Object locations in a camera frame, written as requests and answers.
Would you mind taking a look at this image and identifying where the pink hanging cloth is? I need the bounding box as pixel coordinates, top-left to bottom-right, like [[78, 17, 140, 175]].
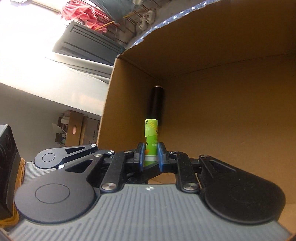
[[60, 1, 118, 33]]

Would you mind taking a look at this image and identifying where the brown cardboard box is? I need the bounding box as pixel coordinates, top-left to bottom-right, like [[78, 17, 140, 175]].
[[98, 1, 295, 232]]

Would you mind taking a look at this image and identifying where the blue star-patterned cover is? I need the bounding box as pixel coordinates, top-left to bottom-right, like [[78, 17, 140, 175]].
[[127, 1, 219, 49]]

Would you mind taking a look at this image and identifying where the black cylindrical tube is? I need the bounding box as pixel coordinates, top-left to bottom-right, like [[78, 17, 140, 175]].
[[147, 85, 165, 125]]

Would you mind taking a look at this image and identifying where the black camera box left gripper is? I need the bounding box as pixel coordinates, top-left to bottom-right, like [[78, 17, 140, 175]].
[[0, 125, 21, 220]]

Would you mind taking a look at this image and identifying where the green lip balm tube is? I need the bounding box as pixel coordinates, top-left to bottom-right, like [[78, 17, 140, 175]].
[[144, 119, 158, 166]]

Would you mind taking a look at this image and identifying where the grey-blue hanging quilt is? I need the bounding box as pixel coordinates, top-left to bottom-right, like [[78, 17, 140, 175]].
[[94, 0, 136, 23]]

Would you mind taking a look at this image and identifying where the dark grey cabinet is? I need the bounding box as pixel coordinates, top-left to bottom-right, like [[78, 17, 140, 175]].
[[53, 21, 125, 66]]

